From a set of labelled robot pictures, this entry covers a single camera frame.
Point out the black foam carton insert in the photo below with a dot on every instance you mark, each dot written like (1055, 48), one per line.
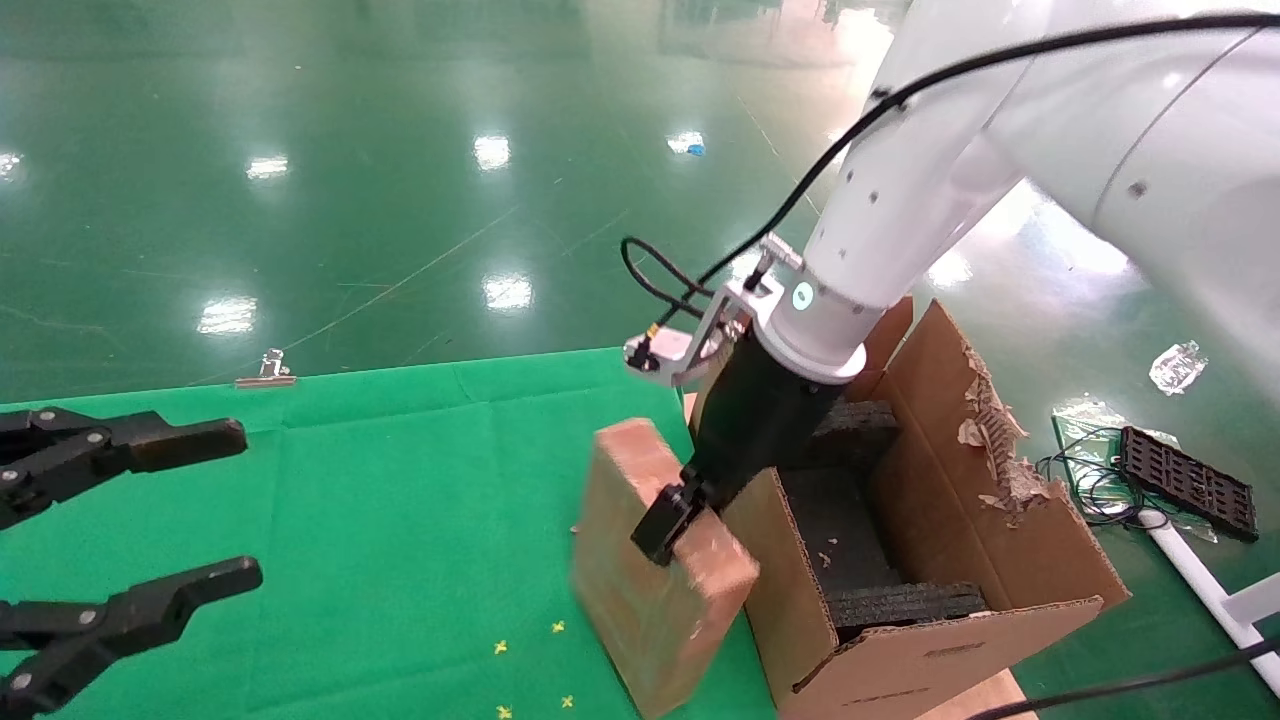
(850, 520)

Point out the black perforated plastic tray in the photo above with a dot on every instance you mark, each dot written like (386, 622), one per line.
(1190, 485)

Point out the silver metal binder clip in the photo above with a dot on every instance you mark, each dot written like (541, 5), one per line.
(268, 372)

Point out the grey metal camera bracket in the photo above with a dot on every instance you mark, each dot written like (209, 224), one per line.
(715, 320)

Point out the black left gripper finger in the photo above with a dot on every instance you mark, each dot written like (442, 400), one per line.
(140, 610)
(150, 442)

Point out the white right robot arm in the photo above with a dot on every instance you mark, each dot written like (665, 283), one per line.
(900, 200)

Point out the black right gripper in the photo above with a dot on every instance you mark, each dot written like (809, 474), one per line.
(755, 430)

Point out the large open cardboard carton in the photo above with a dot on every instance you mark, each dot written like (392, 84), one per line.
(900, 672)

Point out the green table cloth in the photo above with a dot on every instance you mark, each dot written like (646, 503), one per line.
(350, 520)

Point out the crumpled clear plastic wrapper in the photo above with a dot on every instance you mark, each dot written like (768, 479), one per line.
(1178, 366)

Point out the white metal frame pole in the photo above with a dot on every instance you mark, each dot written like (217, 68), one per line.
(1215, 600)

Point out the small brown cardboard box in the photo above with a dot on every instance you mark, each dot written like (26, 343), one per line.
(640, 600)

